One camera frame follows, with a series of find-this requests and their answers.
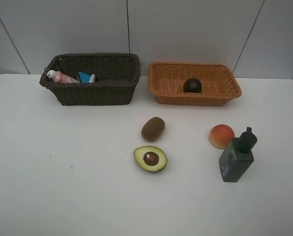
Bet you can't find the brown kiwi fruit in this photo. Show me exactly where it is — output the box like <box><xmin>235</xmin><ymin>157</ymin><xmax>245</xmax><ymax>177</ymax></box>
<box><xmin>141</xmin><ymin>117</ymin><xmax>165</xmax><ymax>142</ymax></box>

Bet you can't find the half avocado with pit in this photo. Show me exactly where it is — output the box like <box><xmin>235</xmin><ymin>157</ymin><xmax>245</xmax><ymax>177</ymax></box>
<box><xmin>133</xmin><ymin>146</ymin><xmax>168</xmax><ymax>173</ymax></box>

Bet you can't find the dark purple mangosteen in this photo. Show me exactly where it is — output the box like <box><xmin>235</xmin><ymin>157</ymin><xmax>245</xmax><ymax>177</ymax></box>
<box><xmin>183</xmin><ymin>78</ymin><xmax>202</xmax><ymax>93</ymax></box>

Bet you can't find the white red marker pen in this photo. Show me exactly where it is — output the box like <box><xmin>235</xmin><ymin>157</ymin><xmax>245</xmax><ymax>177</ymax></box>
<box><xmin>89</xmin><ymin>74</ymin><xmax>96</xmax><ymax>83</ymax></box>

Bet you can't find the black whiteboard eraser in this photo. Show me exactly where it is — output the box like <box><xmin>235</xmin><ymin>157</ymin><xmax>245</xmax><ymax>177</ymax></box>
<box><xmin>78</xmin><ymin>72</ymin><xmax>93</xmax><ymax>83</ymax></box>

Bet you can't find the orange peach fruit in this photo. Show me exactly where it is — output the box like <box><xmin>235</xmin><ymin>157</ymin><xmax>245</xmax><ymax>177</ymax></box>
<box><xmin>209</xmin><ymin>124</ymin><xmax>235</xmax><ymax>149</ymax></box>

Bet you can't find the pink liquid bottle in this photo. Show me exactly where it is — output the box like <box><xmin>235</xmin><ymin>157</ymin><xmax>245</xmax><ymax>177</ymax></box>
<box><xmin>47</xmin><ymin>70</ymin><xmax>80</xmax><ymax>84</ymax></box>

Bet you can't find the dark green pump bottle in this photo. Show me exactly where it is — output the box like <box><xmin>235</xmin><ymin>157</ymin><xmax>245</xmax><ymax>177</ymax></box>
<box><xmin>219</xmin><ymin>127</ymin><xmax>258</xmax><ymax>183</ymax></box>

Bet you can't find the orange wicker basket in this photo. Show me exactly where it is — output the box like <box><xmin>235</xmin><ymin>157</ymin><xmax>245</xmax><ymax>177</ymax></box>
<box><xmin>148</xmin><ymin>62</ymin><xmax>242</xmax><ymax>106</ymax></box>

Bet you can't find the dark brown wicker basket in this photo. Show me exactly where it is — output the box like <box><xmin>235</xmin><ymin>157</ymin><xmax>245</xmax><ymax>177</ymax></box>
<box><xmin>39</xmin><ymin>53</ymin><xmax>141</xmax><ymax>106</ymax></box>

